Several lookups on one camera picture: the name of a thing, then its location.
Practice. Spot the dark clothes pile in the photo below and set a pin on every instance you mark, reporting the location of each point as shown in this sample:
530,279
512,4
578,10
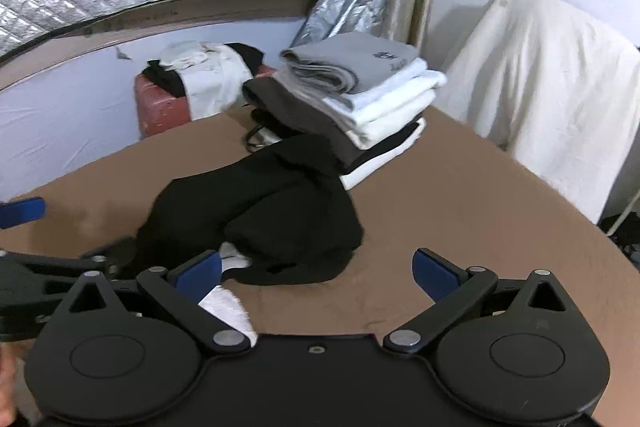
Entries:
622,239

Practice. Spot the white rack pole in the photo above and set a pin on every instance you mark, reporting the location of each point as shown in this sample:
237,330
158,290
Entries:
625,214

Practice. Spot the white crumpled garment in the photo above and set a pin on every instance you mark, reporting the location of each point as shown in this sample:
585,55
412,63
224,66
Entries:
210,82

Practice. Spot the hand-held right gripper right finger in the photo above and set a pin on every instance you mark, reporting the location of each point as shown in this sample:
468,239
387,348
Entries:
435,274

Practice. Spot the white folded garment grey trim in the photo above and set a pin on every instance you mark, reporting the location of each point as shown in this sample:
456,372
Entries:
400,84

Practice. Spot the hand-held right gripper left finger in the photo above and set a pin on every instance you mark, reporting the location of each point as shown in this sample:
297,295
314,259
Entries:
200,277

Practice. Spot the white fuzzy cloth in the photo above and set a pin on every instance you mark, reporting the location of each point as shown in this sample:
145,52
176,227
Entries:
230,312

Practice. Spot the black crumpled garment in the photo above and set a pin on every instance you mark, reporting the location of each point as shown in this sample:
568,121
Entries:
165,79

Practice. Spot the brown wooden window ledge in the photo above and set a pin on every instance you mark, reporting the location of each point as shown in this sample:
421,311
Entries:
150,14

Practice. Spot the black garment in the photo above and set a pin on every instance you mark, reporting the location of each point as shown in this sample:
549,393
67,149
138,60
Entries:
280,217
165,79
380,147

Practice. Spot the black folded garment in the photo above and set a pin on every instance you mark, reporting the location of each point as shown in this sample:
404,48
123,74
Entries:
380,147

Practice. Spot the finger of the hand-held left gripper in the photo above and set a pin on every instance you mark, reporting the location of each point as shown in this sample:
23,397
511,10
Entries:
60,266
20,213

